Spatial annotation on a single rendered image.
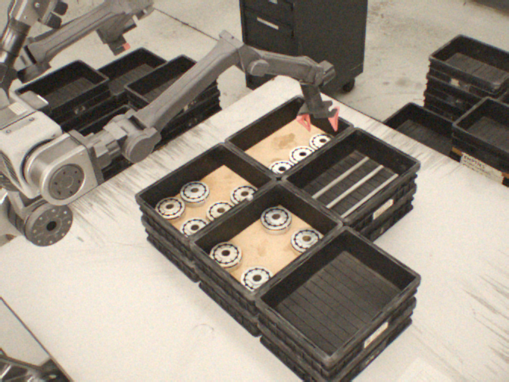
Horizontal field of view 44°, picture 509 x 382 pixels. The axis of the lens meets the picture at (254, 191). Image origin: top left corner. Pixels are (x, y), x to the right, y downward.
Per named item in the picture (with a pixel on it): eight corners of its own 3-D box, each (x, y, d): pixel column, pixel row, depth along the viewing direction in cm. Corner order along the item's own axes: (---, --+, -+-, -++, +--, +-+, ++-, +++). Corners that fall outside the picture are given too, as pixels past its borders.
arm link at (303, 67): (220, 57, 172) (247, 77, 168) (229, 38, 170) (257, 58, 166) (298, 70, 208) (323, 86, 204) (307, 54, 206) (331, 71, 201)
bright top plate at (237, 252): (226, 272, 198) (226, 270, 197) (204, 257, 203) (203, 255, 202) (248, 252, 203) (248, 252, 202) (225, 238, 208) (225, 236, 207)
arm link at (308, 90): (294, 79, 208) (306, 82, 203) (308, 69, 210) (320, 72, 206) (300, 98, 212) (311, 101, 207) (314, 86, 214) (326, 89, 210)
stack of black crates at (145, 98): (172, 177, 337) (158, 109, 306) (138, 153, 353) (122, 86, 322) (227, 142, 356) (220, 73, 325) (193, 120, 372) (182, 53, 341)
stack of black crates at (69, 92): (67, 181, 340) (42, 114, 309) (39, 157, 356) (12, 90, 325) (127, 145, 359) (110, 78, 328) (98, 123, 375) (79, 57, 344)
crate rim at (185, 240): (187, 247, 199) (186, 242, 198) (133, 200, 216) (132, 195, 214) (279, 183, 218) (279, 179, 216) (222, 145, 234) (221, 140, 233)
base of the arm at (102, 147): (79, 170, 155) (67, 131, 147) (107, 153, 159) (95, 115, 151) (99, 186, 150) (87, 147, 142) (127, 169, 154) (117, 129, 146)
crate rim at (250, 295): (251, 302, 183) (251, 297, 181) (188, 247, 199) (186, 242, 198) (345, 229, 201) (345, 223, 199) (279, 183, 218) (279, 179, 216)
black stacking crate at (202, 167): (192, 266, 206) (187, 242, 198) (139, 220, 223) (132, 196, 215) (279, 203, 224) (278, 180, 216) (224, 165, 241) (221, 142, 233)
